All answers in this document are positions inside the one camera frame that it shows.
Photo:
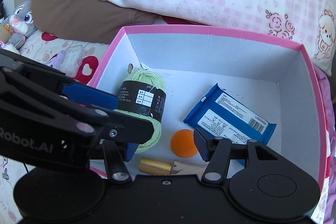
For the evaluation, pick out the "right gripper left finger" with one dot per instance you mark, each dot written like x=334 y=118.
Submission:
x=116 y=170

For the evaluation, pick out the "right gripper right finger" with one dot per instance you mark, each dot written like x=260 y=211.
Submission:
x=216 y=151

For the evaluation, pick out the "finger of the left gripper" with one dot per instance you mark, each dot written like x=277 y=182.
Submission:
x=86 y=95
x=122 y=127

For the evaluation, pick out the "clear floss pick box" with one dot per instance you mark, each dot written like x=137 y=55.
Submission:
x=73 y=59

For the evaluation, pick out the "blue wipes pack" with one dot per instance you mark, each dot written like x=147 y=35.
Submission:
x=219 y=114

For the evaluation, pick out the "green yarn ball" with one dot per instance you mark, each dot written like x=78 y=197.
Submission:
x=142 y=95

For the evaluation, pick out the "purple plush toy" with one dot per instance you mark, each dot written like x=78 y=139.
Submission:
x=57 y=60

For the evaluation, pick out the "gold cylinder bottle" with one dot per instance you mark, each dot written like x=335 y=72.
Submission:
x=155 y=167

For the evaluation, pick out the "white red bear blanket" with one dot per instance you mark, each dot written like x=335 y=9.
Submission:
x=52 y=56

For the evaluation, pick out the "orange ball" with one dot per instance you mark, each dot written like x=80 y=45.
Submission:
x=182 y=144

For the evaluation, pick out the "pink cardboard box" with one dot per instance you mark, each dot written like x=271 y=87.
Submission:
x=210 y=82

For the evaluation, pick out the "grey bunny plush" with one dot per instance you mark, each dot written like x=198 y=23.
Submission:
x=22 y=23

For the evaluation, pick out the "small brown plush toy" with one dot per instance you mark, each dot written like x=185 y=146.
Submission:
x=5 y=33

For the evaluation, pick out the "brown pillow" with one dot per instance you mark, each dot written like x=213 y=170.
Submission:
x=86 y=20

